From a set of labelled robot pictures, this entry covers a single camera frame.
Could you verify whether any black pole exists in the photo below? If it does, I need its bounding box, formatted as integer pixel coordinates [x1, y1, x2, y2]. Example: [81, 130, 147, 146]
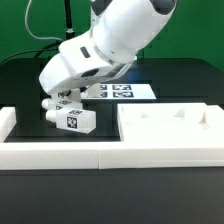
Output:
[64, 0, 74, 40]

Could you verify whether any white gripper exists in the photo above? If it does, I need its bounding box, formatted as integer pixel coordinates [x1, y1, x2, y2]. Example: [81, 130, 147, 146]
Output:
[39, 34, 134, 95]

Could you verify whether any white fence wall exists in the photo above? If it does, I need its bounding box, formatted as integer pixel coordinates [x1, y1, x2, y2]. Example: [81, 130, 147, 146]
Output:
[0, 107, 224, 170]

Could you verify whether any black cable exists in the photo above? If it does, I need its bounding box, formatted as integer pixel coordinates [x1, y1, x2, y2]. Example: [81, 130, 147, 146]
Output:
[0, 41, 64, 66]

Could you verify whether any white marker sheet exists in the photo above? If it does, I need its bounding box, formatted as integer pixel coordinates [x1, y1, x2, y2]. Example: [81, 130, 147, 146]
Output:
[81, 84, 156, 100]

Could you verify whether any white square tabletop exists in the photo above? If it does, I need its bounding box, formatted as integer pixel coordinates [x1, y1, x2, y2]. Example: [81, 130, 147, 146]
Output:
[117, 103, 224, 144]

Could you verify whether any grey cable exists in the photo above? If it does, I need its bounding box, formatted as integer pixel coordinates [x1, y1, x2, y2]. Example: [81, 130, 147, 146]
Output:
[24, 0, 65, 42]

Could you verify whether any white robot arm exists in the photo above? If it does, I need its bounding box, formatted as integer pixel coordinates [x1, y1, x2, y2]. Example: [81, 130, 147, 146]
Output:
[39, 0, 178, 95]

